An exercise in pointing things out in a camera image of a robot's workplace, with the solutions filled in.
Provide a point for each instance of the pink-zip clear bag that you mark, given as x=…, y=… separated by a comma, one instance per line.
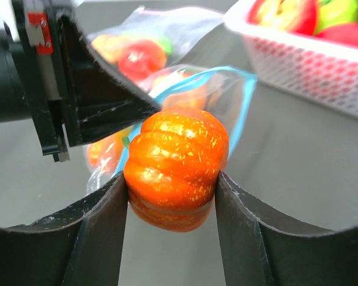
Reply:
x=185, y=27

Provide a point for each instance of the fake peach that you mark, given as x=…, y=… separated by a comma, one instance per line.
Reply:
x=194, y=97

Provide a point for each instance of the red fake tomato in bag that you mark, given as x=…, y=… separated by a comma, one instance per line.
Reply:
x=141, y=59

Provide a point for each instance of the orange fake ginger in bag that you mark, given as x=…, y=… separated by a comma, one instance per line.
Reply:
x=110, y=47

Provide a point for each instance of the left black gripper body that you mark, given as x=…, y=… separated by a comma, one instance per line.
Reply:
x=49, y=55

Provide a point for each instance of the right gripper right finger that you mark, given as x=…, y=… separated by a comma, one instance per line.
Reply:
x=263, y=246

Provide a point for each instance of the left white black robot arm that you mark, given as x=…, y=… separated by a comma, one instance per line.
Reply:
x=13, y=105

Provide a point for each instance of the green fake apple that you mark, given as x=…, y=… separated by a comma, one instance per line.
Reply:
x=335, y=12

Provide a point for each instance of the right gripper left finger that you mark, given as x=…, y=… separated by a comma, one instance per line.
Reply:
x=79, y=245

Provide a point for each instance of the blue-zip clear bag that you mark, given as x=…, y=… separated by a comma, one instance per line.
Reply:
x=225, y=92

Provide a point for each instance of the red fake apple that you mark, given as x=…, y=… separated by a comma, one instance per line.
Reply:
x=288, y=15

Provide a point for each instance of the white plastic basket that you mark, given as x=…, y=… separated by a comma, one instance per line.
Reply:
x=324, y=72

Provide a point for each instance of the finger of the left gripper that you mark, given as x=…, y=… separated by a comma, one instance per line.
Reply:
x=101, y=100

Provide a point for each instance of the orange fake pumpkin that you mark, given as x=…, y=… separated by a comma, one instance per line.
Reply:
x=173, y=165

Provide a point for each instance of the green fake pepper in bag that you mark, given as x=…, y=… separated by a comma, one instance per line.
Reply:
x=165, y=43

